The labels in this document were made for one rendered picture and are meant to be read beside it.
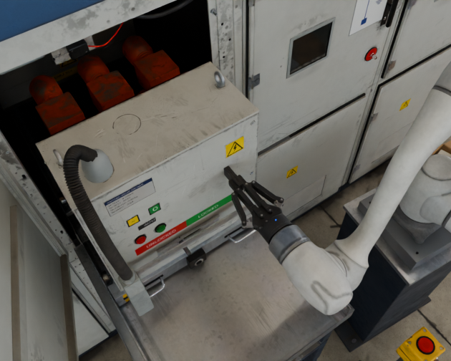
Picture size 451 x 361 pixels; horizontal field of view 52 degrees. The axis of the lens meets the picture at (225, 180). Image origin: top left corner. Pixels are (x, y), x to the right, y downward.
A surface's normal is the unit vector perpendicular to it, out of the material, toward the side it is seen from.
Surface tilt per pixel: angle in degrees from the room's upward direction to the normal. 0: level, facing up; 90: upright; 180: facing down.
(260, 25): 90
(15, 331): 0
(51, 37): 90
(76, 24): 90
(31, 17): 90
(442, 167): 9
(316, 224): 0
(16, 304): 0
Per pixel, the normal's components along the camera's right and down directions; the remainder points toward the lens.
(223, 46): 0.56, 0.67
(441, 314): -0.04, -0.57
